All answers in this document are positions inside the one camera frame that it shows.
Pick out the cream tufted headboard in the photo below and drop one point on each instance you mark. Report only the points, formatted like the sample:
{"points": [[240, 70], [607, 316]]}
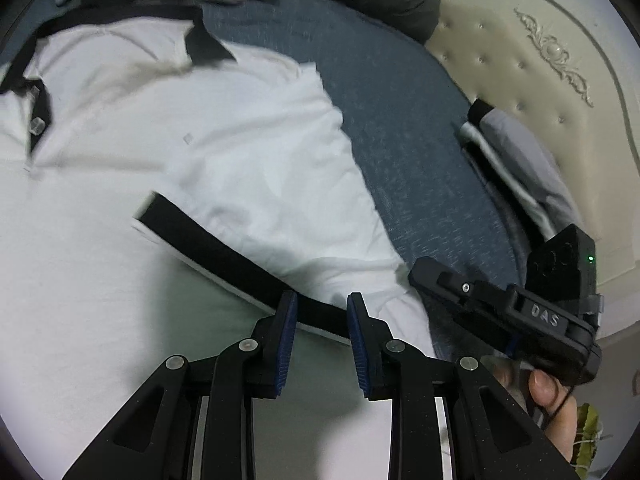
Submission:
{"points": [[569, 71]]}

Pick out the black tracker box green light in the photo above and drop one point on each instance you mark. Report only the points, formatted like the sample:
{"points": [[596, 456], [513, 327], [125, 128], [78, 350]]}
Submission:
{"points": [[563, 272]]}

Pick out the person's right hand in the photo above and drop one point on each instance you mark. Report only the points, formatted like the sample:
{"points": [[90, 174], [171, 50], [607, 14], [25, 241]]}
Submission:
{"points": [[548, 394]]}

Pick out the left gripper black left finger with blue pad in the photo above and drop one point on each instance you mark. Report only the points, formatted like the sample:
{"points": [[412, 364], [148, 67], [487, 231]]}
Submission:
{"points": [[195, 419]]}

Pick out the grey striped pillow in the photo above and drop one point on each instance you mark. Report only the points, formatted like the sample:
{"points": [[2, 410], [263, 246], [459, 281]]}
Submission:
{"points": [[523, 165]]}

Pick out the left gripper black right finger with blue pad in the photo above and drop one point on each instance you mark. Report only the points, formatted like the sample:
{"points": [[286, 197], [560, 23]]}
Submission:
{"points": [[446, 415]]}

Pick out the white polo shirt black trim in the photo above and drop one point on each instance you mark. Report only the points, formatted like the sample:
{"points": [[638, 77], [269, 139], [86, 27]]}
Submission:
{"points": [[150, 174]]}

